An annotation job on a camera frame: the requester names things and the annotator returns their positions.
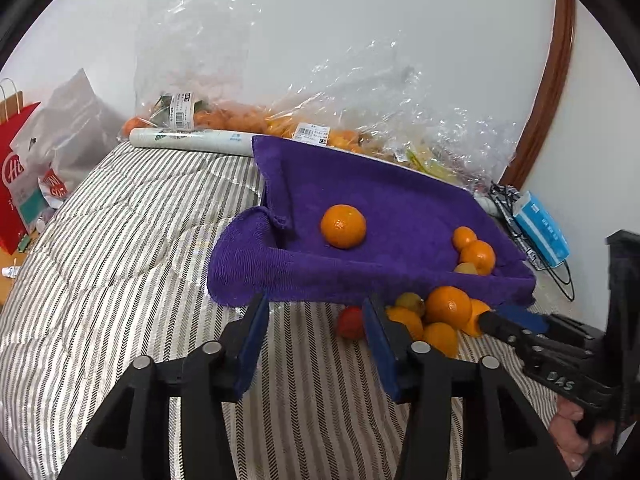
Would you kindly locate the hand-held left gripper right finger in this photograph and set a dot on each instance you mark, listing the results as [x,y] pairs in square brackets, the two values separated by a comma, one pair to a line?
[380,350]

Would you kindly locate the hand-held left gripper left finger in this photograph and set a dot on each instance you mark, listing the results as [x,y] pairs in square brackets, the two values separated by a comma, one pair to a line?
[252,345]

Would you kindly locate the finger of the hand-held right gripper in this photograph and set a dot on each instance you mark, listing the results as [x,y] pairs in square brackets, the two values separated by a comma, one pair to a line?
[505,330]
[522,317]

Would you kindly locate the small red fruit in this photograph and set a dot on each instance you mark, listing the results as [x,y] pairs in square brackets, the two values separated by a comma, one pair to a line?
[350,322]

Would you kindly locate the large orange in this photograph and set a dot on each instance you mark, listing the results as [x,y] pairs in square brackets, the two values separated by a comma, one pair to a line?
[478,257]
[448,306]
[343,226]

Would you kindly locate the purple towel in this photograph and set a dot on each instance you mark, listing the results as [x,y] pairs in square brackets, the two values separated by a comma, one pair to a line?
[400,220]

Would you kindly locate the person's right hand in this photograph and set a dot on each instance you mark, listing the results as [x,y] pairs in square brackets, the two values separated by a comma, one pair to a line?
[570,435]

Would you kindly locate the blue tissue pack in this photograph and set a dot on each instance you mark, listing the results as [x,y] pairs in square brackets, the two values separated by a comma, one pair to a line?
[542,232]

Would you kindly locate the striped mattress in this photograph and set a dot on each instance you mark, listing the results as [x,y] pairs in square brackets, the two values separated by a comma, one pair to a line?
[125,240]

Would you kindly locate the white paper roll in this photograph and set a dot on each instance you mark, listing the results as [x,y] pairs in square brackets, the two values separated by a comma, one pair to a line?
[190,139]

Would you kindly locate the wooden nightstand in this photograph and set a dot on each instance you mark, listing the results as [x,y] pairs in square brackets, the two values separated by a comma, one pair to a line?
[7,287]

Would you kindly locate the small white tube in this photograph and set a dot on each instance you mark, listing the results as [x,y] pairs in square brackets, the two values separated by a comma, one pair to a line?
[9,271]

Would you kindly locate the red and white packet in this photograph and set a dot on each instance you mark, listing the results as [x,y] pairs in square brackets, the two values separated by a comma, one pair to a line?
[52,185]

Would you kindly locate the white and teal bag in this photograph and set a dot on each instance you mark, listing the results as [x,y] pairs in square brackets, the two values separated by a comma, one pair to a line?
[27,195]

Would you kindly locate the white plastic bag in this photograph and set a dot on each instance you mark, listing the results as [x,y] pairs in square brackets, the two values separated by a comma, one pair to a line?
[75,125]

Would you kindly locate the red paper bag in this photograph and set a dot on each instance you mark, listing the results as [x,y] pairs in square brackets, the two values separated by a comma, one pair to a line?
[12,170]

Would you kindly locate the brown wooden door frame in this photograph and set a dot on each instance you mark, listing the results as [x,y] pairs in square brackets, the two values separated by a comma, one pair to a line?
[545,85]

